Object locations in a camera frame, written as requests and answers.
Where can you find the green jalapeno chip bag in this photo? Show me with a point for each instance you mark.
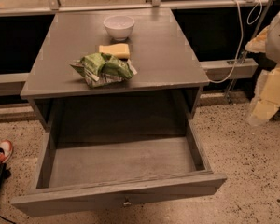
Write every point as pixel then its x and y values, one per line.
pixel 100 69

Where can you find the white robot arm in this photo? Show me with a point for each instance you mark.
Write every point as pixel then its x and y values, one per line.
pixel 266 101

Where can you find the open grey top drawer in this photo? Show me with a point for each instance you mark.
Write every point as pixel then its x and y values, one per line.
pixel 73 178

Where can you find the grey wooden nightstand cabinet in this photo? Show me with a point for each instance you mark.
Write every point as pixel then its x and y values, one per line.
pixel 160 53

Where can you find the yellow sponge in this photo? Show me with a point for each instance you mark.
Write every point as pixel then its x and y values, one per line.
pixel 120 51

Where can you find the white ceramic bowl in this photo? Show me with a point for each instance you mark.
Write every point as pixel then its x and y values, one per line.
pixel 119 27

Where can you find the thin metal stand rod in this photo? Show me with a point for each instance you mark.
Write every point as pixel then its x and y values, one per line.
pixel 257 42

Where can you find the orange white sneaker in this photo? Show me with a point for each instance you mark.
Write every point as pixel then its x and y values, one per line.
pixel 6 150

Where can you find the metal railing frame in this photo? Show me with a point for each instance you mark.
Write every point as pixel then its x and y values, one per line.
pixel 130 3

